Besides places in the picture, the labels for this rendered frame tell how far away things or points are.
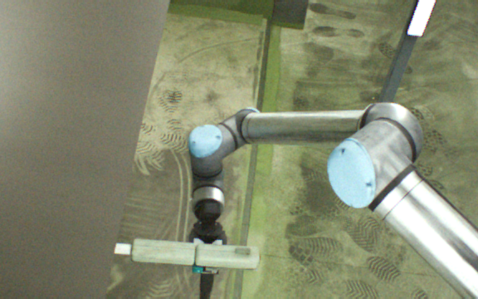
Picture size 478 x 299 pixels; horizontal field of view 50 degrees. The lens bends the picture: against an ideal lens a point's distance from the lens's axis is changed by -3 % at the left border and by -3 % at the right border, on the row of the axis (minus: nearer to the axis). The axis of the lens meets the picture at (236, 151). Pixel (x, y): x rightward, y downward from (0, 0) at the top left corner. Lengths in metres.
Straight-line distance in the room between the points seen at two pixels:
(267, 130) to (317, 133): 0.18
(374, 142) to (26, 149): 0.66
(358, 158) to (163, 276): 1.05
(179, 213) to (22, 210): 1.44
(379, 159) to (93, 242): 0.55
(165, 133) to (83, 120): 1.80
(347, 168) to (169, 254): 0.51
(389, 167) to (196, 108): 1.49
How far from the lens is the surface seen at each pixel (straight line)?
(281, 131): 1.30
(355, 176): 0.94
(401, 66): 2.10
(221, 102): 2.36
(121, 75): 0.38
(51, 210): 0.53
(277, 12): 2.90
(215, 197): 1.42
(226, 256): 1.26
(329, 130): 1.18
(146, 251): 1.26
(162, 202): 1.99
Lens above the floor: 1.64
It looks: 48 degrees down
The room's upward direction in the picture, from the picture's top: 7 degrees clockwise
